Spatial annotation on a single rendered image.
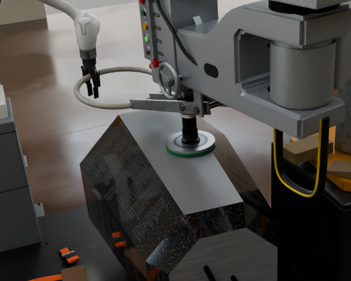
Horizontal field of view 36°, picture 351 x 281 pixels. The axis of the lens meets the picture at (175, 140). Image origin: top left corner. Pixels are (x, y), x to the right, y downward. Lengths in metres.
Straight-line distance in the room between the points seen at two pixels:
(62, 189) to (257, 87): 2.29
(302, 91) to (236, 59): 0.28
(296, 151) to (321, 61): 0.76
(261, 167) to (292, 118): 2.25
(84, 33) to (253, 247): 1.47
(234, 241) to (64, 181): 2.18
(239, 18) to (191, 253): 0.81
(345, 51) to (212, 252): 0.81
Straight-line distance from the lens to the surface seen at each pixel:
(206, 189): 2.05
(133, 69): 3.04
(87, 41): 2.89
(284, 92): 1.63
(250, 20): 1.67
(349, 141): 2.38
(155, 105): 2.42
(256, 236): 1.97
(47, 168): 4.15
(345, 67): 1.77
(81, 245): 3.24
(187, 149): 2.29
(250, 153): 4.04
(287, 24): 1.55
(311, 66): 1.59
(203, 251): 1.92
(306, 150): 2.30
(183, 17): 2.06
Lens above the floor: 1.90
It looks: 26 degrees down
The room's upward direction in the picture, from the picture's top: 5 degrees counter-clockwise
